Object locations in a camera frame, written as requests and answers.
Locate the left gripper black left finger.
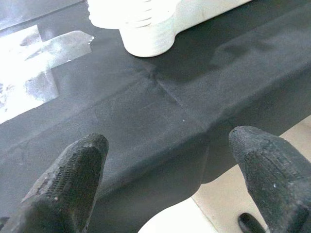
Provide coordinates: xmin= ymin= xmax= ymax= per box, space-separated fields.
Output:
xmin=0 ymin=133 xmax=109 ymax=233

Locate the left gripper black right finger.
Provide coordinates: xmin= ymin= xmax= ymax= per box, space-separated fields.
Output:
xmin=228 ymin=125 xmax=311 ymax=233

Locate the clear shiny adhesive tape strip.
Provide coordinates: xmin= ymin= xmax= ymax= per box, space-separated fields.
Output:
xmin=0 ymin=24 xmax=59 ymax=125
xmin=38 ymin=30 xmax=96 ymax=71

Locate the black tablecloth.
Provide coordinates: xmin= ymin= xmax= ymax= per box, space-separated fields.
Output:
xmin=0 ymin=0 xmax=311 ymax=233

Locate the white plastic table top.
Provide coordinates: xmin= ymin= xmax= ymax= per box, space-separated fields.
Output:
xmin=119 ymin=0 xmax=255 ymax=58

